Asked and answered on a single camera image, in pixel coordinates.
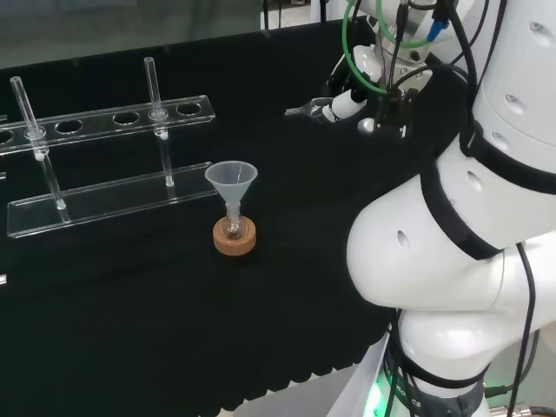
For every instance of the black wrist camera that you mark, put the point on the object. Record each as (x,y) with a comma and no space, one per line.
(393,113)

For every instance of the clear acrylic funnel stand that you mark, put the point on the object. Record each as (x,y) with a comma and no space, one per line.
(108,204)

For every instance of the small round-bottom glass flask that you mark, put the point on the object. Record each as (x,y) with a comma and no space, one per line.
(234,229)

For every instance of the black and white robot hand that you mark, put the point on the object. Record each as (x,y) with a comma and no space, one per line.
(367,65)

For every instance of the translucent plastic funnel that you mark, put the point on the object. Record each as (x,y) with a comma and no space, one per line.
(230,178)

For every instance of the black cloth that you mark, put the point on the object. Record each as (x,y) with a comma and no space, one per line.
(174,326)

